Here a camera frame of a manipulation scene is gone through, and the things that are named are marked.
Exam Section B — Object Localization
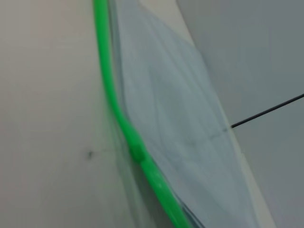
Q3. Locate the transparent green-zip document bag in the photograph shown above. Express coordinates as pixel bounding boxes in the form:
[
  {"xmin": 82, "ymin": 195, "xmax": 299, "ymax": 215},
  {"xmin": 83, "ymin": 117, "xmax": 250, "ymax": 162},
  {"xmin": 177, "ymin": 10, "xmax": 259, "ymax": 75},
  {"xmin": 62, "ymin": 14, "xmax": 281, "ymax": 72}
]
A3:
[{"xmin": 91, "ymin": 0, "xmax": 278, "ymax": 228}]

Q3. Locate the green zipper slider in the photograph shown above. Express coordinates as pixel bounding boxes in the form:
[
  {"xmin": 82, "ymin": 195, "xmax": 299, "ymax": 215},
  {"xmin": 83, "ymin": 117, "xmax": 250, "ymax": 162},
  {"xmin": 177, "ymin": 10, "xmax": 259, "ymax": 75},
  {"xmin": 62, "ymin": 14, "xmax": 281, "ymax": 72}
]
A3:
[{"xmin": 129, "ymin": 142, "xmax": 146, "ymax": 163}]

